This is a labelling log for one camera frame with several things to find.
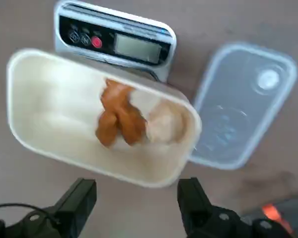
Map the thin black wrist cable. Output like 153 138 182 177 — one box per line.
0 203 62 225

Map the clear drawer with orange handle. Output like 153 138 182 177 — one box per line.
240 198 298 238

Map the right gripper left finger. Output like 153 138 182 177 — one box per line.
0 178 97 238

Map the brown fried chicken toy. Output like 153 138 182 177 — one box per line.
95 78 149 149

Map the clear plastic container lid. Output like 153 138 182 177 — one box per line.
188 42 298 171

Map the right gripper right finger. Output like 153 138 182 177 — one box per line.
177 177 295 238

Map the cream rectangular container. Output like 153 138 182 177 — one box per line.
6 48 203 189

